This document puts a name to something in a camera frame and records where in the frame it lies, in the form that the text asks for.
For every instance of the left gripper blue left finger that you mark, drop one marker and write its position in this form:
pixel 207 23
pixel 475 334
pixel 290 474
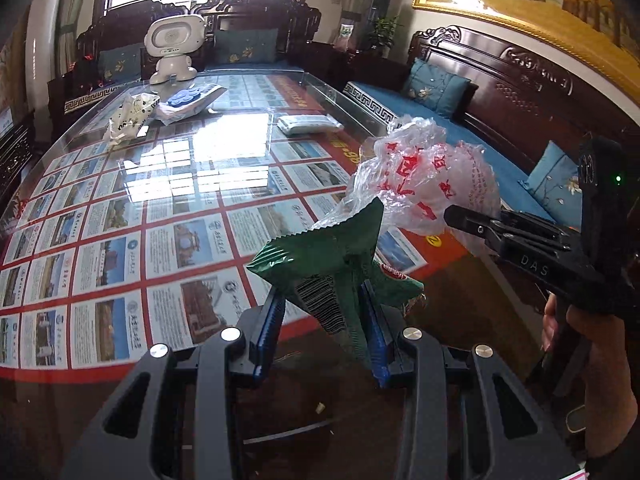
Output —
pixel 265 333

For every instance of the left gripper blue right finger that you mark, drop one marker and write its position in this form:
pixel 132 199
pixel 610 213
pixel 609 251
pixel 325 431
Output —
pixel 375 329

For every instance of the green snack bag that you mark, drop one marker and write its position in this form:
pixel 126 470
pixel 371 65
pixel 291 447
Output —
pixel 320 271

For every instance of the clear plastic bag red print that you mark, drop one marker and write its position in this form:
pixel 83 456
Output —
pixel 416 174

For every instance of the person's right hand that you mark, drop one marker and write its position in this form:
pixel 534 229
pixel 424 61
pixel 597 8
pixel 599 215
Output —
pixel 610 405

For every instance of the teal embroidered pillow near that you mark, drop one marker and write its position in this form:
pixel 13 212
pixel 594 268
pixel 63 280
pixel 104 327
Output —
pixel 553 183

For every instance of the teal embroidered pillow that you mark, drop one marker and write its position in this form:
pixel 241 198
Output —
pixel 553 183
pixel 435 88

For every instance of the white tissue pack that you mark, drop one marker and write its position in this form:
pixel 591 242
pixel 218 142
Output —
pixel 299 125

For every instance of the teal embroidered pillow far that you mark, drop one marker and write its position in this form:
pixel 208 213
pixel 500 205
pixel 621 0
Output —
pixel 435 88

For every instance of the rosewood sofa blue cushion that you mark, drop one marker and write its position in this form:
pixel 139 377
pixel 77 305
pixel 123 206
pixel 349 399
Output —
pixel 516 103

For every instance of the gold framed tree painting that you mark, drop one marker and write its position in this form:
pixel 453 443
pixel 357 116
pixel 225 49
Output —
pixel 597 33

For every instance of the white blue wipes pack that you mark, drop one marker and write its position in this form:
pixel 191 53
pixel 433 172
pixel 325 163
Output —
pixel 187 103

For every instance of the white crumpled floral bag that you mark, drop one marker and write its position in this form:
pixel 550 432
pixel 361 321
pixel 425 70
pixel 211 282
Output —
pixel 129 118

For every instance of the potted green plant corner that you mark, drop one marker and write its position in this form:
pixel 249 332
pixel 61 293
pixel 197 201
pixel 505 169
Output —
pixel 382 35

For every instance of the dark wood tv cabinet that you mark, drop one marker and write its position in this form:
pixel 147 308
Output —
pixel 16 151

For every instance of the rosewood armchair right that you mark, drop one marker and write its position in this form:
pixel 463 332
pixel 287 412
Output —
pixel 252 32

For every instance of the rosewood armchair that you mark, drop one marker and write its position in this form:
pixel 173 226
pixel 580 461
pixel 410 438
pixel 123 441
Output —
pixel 252 32
pixel 108 53

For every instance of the white robot toy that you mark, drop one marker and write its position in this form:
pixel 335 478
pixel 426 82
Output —
pixel 171 40

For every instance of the rosewood armchair left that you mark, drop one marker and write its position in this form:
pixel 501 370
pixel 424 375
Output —
pixel 108 53

